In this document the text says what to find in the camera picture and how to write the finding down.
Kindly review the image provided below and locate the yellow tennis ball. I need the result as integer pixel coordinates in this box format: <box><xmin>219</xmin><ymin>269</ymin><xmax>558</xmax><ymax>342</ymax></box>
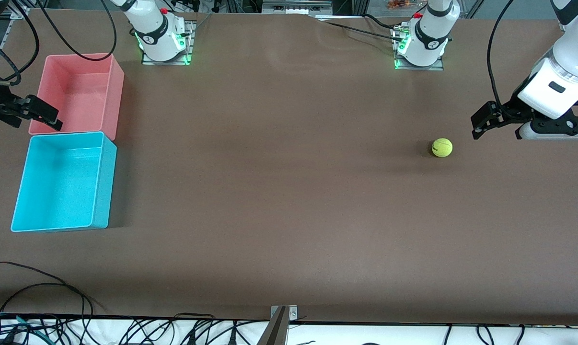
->
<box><xmin>431</xmin><ymin>138</ymin><xmax>453</xmax><ymax>158</ymax></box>

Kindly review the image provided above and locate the pink plastic bin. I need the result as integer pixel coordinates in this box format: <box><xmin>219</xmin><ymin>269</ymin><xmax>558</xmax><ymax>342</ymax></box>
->
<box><xmin>28</xmin><ymin>53</ymin><xmax>125</xmax><ymax>141</ymax></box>

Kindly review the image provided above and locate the blue plastic bin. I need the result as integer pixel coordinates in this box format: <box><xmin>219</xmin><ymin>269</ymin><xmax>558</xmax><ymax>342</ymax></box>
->
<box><xmin>10</xmin><ymin>131</ymin><xmax>118</xmax><ymax>233</ymax></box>

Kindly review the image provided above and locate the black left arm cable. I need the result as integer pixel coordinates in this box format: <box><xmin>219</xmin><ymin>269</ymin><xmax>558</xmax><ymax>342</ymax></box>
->
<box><xmin>486</xmin><ymin>0</ymin><xmax>516</xmax><ymax>112</ymax></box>

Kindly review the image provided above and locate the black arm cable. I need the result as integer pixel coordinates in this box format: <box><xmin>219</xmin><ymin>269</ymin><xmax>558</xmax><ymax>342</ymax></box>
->
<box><xmin>486</xmin><ymin>0</ymin><xmax>516</xmax><ymax>112</ymax></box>
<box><xmin>0</xmin><ymin>0</ymin><xmax>40</xmax><ymax>88</ymax></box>
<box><xmin>35</xmin><ymin>0</ymin><xmax>118</xmax><ymax>61</ymax></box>

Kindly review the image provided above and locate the aluminium side rail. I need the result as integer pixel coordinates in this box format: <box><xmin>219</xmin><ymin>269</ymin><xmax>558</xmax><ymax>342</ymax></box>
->
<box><xmin>0</xmin><ymin>6</ymin><xmax>31</xmax><ymax>72</ymax></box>

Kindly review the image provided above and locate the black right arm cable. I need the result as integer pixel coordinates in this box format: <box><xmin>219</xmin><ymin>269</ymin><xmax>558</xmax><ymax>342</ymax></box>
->
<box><xmin>0</xmin><ymin>0</ymin><xmax>40</xmax><ymax>88</ymax></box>
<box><xmin>35</xmin><ymin>0</ymin><xmax>118</xmax><ymax>61</ymax></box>

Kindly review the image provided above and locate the thin black cable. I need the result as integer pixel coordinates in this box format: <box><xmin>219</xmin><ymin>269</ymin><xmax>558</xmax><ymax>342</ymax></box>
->
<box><xmin>0</xmin><ymin>282</ymin><xmax>86</xmax><ymax>320</ymax></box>
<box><xmin>0</xmin><ymin>261</ymin><xmax>95</xmax><ymax>319</ymax></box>

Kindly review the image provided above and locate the black base power cable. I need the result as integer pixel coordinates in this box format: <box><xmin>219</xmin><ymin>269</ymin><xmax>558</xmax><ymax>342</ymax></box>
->
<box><xmin>318</xmin><ymin>13</ymin><xmax>405</xmax><ymax>42</ymax></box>

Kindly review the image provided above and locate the aluminium frame rail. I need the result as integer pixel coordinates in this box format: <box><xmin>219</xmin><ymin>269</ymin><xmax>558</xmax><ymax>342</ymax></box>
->
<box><xmin>262</xmin><ymin>0</ymin><xmax>333</xmax><ymax>15</ymax></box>

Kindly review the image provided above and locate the small metal bracket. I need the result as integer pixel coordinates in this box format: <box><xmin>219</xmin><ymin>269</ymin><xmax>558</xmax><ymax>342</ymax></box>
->
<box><xmin>271</xmin><ymin>305</ymin><xmax>298</xmax><ymax>321</ymax></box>

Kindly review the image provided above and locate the dark camera stand pole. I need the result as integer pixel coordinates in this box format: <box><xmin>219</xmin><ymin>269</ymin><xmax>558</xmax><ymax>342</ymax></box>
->
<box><xmin>256</xmin><ymin>307</ymin><xmax>289</xmax><ymax>345</ymax></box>

